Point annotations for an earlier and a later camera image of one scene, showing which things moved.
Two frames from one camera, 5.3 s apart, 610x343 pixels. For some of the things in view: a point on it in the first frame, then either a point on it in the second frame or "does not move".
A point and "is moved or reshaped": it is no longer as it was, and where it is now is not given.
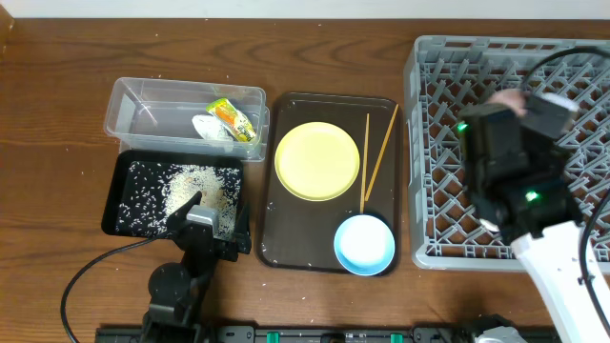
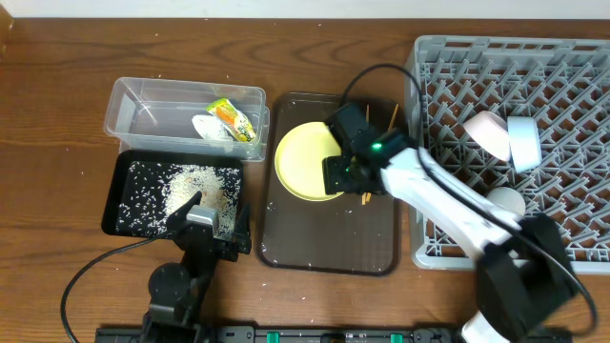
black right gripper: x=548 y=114 → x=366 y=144
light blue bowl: x=364 y=245 is moved or reshaped
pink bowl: x=514 y=97 is moved or reshaped
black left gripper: x=244 y=245 does not move
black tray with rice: x=148 y=186 does not move
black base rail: x=300 y=333 does not move
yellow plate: x=317 y=161 does not move
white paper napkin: x=209 y=129 does not move
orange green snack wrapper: x=237 y=125 does not move
